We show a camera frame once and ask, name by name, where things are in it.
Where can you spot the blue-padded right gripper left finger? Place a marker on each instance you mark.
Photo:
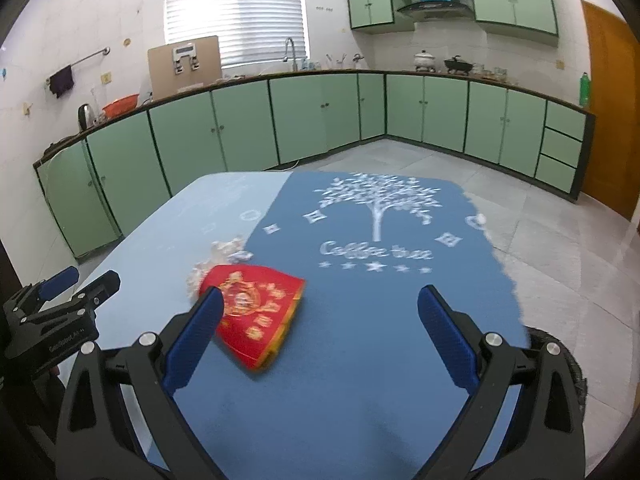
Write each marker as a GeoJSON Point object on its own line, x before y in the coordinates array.
{"type": "Point", "coordinates": [96, 438]}

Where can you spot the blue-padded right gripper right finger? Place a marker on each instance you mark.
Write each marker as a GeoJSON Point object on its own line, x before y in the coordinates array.
{"type": "Point", "coordinates": [523, 415]}

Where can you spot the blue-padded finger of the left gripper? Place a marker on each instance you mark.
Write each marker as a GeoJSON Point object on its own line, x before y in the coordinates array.
{"type": "Point", "coordinates": [60, 282]}

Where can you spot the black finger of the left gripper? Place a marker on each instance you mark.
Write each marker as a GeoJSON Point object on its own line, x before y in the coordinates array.
{"type": "Point", "coordinates": [92, 296]}

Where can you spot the white tissue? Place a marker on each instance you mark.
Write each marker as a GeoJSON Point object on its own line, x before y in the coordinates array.
{"type": "Point", "coordinates": [229, 252]}

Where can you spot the red gold cigarette pack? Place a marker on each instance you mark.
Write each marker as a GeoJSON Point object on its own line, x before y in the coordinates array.
{"type": "Point", "coordinates": [259, 305]}

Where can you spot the green lower kitchen cabinets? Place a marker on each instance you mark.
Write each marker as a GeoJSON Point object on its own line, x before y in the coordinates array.
{"type": "Point", "coordinates": [101, 184]}

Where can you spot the chrome kitchen faucet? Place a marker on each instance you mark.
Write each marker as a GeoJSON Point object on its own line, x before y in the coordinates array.
{"type": "Point", "coordinates": [290, 54]}

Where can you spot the steel electric kettle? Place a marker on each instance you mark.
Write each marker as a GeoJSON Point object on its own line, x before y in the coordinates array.
{"type": "Point", "coordinates": [86, 117]}

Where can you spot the orange plastic basin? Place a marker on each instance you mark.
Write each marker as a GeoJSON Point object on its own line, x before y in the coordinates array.
{"type": "Point", "coordinates": [121, 106]}

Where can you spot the blue tree-print tablecloth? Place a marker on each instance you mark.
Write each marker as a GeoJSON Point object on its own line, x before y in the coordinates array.
{"type": "Point", "coordinates": [359, 390]}

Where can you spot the dark hanging towel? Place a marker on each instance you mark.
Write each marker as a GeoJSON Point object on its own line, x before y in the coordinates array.
{"type": "Point", "coordinates": [61, 82]}

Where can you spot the chrome towel bar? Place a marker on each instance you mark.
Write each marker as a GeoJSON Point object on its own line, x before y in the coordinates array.
{"type": "Point", "coordinates": [102, 52]}

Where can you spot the cardboard box with scale picture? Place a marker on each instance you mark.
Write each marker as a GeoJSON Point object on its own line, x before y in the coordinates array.
{"type": "Point", "coordinates": [184, 66]}

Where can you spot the brown wooden door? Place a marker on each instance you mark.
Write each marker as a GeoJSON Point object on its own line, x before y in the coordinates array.
{"type": "Point", "coordinates": [612, 174]}

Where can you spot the white window blinds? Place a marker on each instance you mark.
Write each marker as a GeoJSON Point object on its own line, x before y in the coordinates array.
{"type": "Point", "coordinates": [248, 31]}

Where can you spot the green bottle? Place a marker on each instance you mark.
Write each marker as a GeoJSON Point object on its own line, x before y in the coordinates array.
{"type": "Point", "coordinates": [584, 90]}

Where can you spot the black wok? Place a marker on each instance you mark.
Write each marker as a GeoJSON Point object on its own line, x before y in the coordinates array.
{"type": "Point", "coordinates": [456, 65]}

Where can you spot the white cooking pot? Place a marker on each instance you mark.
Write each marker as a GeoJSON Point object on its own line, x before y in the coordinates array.
{"type": "Point", "coordinates": [424, 62]}

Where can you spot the black range hood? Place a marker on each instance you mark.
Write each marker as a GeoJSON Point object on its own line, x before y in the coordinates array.
{"type": "Point", "coordinates": [437, 10]}

